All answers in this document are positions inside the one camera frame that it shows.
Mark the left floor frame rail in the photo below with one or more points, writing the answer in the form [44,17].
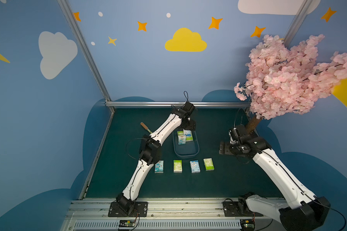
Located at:
[86,185]

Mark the aluminium left corner post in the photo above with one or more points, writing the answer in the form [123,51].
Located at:
[73,23]

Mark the green white tissue pack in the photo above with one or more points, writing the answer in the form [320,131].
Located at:
[177,167]

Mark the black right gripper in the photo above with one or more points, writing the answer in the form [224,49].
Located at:
[225,148]

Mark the left green circuit board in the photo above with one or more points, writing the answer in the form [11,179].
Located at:
[127,224]

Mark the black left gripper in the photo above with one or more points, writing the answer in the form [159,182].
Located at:
[191,124]

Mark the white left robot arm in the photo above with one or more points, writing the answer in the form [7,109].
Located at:
[150,153]

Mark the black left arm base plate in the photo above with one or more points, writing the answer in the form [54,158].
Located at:
[139,208]

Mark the teal red patterned tissue pack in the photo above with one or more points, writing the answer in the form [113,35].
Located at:
[159,167]

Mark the blue white tissue pack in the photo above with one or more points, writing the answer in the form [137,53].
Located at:
[182,139]

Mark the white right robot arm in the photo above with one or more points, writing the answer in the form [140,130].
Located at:
[301,209]

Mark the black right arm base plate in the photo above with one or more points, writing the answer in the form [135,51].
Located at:
[236,209]

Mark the blue star tissue pack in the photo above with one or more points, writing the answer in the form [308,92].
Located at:
[195,167]

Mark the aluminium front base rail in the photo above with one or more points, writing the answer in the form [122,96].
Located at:
[163,214]

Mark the right green circuit board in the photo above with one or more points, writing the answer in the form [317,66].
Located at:
[247,225]

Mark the blue plastic storage box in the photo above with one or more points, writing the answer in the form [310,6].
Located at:
[188,150]

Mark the aluminium corner post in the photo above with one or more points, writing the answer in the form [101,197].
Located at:
[297,22]
[73,23]

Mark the green circuit board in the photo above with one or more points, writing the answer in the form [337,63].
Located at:
[247,225]
[127,224]

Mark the aluminium back frame rail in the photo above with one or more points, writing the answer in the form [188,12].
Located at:
[177,104]

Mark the aluminium right corner post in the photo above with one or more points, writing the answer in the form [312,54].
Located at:
[297,22]

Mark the pink artificial blossom tree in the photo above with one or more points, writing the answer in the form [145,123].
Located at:
[282,80]

